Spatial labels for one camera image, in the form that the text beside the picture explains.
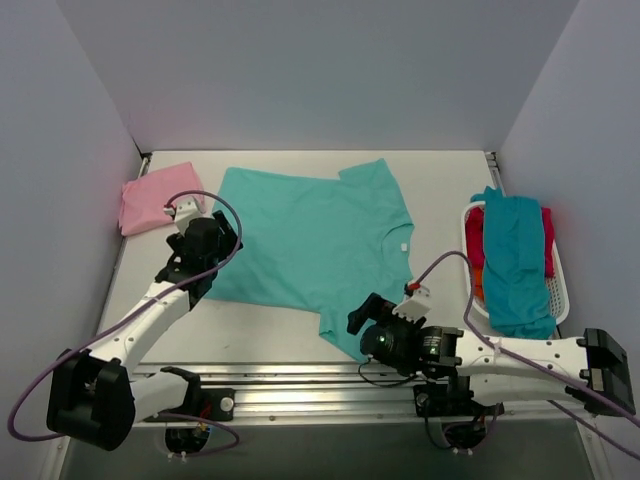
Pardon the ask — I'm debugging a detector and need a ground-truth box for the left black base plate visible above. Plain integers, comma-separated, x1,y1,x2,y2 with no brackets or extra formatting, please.
148,388,236,422

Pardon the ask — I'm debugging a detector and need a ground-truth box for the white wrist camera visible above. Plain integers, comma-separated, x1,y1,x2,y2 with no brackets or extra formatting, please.
163,196,205,233
392,282,431,322

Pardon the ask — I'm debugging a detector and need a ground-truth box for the teal blue t-shirt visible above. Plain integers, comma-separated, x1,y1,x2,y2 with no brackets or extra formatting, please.
472,187,556,340

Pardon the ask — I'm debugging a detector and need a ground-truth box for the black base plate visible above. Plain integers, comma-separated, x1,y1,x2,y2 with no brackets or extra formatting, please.
412,383,505,419
148,388,236,422

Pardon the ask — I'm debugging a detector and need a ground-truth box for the aluminium rail frame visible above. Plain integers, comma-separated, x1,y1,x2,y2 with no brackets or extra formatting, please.
43,150,593,479

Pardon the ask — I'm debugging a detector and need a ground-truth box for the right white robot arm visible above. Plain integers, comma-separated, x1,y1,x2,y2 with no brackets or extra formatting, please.
347,293,636,418

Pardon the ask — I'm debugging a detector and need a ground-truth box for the orange t-shirt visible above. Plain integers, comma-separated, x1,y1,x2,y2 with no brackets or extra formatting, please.
472,266,485,302

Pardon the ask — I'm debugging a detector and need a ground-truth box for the red t-shirt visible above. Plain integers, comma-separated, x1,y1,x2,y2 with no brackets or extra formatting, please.
464,207,555,278

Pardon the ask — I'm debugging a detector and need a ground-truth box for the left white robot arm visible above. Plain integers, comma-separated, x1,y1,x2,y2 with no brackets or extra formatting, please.
46,211,242,454

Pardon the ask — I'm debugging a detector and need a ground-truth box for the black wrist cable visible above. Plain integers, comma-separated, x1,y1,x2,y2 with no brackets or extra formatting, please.
357,354,416,387

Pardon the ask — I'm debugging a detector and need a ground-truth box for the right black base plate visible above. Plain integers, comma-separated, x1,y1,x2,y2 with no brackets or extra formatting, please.
412,383,505,419

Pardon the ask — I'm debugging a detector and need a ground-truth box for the mint green t-shirt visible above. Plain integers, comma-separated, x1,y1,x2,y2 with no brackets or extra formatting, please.
207,159,414,362

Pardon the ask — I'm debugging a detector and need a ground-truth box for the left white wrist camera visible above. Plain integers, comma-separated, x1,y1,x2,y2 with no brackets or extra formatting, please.
163,196,205,233

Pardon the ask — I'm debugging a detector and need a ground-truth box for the white laundry basket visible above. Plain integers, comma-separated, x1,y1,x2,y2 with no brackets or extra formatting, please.
460,201,570,326

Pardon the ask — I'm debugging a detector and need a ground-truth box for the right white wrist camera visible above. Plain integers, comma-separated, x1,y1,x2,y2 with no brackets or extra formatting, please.
392,282,431,322

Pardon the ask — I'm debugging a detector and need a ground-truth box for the folded pink t-shirt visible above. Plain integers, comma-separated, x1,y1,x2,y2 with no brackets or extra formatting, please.
118,162,203,237

